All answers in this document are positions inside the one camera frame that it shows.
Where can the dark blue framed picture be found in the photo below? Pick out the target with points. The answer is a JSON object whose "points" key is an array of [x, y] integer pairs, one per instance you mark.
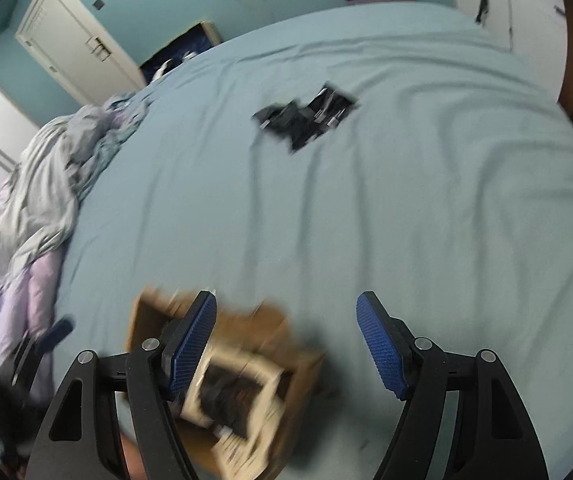
{"points": [[197, 39]]}

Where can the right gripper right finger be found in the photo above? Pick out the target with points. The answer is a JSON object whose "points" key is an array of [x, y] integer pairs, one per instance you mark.
{"points": [[494, 438]]}

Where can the beige snack packet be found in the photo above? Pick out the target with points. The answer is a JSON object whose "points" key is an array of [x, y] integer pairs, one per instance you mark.
{"points": [[235, 457]]}

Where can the cardboard box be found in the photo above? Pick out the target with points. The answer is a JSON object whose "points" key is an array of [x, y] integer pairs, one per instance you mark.
{"points": [[264, 330]]}

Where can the crumpled grey blanket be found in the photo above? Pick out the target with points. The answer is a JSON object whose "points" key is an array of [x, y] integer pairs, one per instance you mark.
{"points": [[39, 201]]}

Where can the pile of black snack packets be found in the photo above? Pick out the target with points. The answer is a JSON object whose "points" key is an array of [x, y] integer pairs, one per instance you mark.
{"points": [[301, 124]]}

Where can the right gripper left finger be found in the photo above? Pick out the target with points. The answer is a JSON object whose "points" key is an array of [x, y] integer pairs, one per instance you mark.
{"points": [[80, 438]]}

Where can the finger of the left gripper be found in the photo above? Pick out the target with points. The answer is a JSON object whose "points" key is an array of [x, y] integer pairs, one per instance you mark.
{"points": [[31, 350]]}

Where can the white cabinet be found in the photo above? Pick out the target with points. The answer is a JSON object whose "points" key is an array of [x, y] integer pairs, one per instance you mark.
{"points": [[535, 30]]}

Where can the teal bed sheet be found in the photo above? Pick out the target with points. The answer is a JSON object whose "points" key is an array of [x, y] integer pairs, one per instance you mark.
{"points": [[448, 192]]}

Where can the black snack packets in box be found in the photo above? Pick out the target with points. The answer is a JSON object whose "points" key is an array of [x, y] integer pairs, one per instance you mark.
{"points": [[227, 398]]}

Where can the white door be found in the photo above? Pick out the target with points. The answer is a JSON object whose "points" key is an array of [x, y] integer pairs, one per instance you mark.
{"points": [[65, 38]]}

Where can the lilac pillow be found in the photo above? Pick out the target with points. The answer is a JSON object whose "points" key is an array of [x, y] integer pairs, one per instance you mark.
{"points": [[27, 302]]}

